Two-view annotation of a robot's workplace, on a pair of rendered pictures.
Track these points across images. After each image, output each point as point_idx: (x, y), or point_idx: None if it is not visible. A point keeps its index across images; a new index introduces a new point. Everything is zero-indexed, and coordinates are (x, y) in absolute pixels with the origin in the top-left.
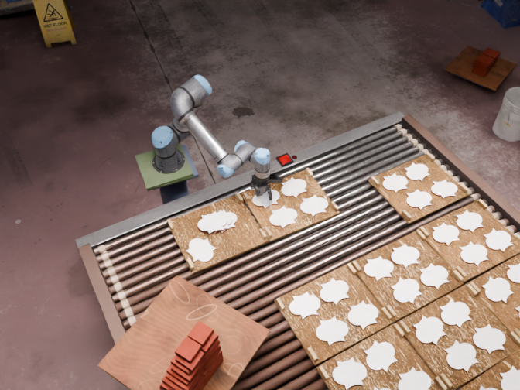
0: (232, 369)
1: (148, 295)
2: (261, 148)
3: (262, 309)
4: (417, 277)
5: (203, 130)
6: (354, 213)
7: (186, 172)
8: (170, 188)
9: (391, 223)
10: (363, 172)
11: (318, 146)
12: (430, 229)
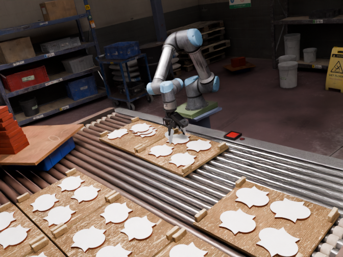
0: (7, 158)
1: (83, 134)
2: (170, 81)
3: None
4: (109, 245)
5: (162, 58)
6: (193, 187)
7: (190, 113)
8: None
9: (192, 215)
10: (255, 177)
11: (269, 145)
12: (190, 242)
